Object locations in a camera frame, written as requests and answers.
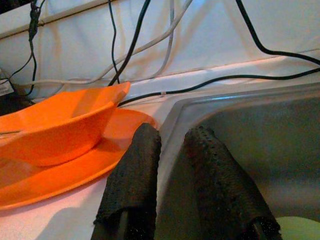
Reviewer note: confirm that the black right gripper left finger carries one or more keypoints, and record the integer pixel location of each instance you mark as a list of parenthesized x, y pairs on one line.
[(132, 175)]

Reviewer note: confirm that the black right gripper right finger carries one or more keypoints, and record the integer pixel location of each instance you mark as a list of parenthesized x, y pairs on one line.
[(220, 187)]

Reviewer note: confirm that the orange plastic plate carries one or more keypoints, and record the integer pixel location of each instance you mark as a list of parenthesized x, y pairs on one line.
[(75, 177)]

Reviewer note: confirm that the orange plastic bowl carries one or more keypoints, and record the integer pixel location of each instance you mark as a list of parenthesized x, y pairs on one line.
[(62, 120)]

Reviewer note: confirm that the stainless steel sink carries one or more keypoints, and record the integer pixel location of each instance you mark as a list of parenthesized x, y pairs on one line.
[(250, 137)]

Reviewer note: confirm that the light green plate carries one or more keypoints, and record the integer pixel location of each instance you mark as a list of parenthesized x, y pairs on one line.
[(300, 230)]

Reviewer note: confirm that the black power adapter brick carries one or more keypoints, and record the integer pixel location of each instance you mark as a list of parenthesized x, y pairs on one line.
[(12, 105)]

